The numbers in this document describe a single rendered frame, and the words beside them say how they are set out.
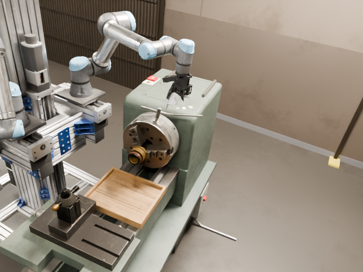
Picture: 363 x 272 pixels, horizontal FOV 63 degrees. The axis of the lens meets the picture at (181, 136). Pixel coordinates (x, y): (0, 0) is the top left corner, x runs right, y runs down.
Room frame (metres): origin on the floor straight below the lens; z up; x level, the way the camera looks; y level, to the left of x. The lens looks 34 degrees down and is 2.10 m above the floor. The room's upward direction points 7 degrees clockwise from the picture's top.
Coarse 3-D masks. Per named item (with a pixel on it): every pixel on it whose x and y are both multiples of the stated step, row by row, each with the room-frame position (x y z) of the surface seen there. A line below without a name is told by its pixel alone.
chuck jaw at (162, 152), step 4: (152, 144) 1.38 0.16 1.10; (148, 148) 1.33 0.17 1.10; (152, 148) 1.33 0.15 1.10; (156, 148) 1.34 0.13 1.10; (160, 148) 1.34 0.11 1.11; (164, 148) 1.34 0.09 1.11; (148, 152) 1.30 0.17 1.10; (152, 152) 1.31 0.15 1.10; (156, 152) 1.31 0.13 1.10; (160, 152) 1.31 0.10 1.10; (164, 152) 1.31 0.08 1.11; (168, 152) 1.34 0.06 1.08; (148, 156) 1.29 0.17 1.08; (152, 156) 1.31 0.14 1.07; (156, 156) 1.31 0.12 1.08; (160, 156) 1.31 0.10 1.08; (164, 156) 1.30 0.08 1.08
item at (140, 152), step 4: (132, 148) 1.32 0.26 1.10; (136, 148) 1.29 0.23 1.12; (140, 148) 1.30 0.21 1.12; (144, 148) 1.32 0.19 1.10; (132, 152) 1.26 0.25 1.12; (136, 152) 1.26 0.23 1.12; (140, 152) 1.27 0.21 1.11; (144, 152) 1.29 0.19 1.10; (128, 156) 1.26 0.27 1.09; (132, 156) 1.28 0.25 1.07; (136, 156) 1.24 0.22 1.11; (140, 156) 1.26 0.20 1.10; (144, 156) 1.28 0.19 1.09; (132, 160) 1.26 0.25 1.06; (136, 160) 1.27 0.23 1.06; (140, 160) 1.25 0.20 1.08; (136, 164) 1.24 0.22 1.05
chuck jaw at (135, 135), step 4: (132, 124) 1.42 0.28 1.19; (136, 124) 1.41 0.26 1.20; (132, 128) 1.37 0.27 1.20; (136, 128) 1.38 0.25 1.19; (132, 132) 1.37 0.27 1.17; (136, 132) 1.36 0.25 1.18; (140, 132) 1.39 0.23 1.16; (136, 136) 1.34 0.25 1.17; (140, 136) 1.37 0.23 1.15; (132, 140) 1.35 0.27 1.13; (136, 140) 1.34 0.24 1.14; (140, 140) 1.35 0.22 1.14; (144, 140) 1.37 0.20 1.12; (132, 144) 1.32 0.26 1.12; (136, 144) 1.32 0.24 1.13; (140, 144) 1.33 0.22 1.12
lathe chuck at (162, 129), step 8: (136, 120) 1.44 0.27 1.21; (144, 120) 1.40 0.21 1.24; (152, 120) 1.41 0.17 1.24; (160, 120) 1.44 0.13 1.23; (128, 128) 1.42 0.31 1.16; (144, 128) 1.39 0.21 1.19; (152, 128) 1.37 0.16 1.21; (160, 128) 1.37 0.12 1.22; (168, 128) 1.41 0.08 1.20; (128, 136) 1.42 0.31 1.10; (144, 136) 1.39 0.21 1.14; (152, 136) 1.37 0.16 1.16; (160, 136) 1.36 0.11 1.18; (168, 136) 1.36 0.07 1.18; (128, 144) 1.42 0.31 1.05; (144, 144) 1.44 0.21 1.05; (160, 144) 1.36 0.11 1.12; (168, 144) 1.34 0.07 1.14; (176, 144) 1.40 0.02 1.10; (128, 152) 1.42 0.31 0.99; (144, 160) 1.39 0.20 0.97; (152, 160) 1.37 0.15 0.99; (160, 160) 1.35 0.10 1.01; (168, 160) 1.34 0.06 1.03
